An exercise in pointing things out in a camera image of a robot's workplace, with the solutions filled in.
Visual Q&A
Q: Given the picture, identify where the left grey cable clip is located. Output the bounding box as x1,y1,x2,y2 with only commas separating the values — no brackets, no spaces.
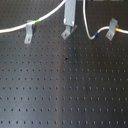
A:
24,20,35,44

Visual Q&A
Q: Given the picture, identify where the white cable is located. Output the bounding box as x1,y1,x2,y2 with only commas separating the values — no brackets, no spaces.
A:
0,0,128,40

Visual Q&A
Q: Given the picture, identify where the middle grey cable clip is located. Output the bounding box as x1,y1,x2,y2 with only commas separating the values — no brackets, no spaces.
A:
61,26,77,40

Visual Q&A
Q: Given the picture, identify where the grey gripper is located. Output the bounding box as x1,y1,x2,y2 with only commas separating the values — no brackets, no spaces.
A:
64,0,76,26

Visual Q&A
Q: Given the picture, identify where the right grey cable clip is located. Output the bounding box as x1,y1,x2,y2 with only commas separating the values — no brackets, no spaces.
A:
106,18,119,40

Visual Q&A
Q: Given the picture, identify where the grey cable clip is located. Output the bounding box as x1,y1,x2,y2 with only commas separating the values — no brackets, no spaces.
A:
61,26,77,40
106,18,119,40
24,20,35,44

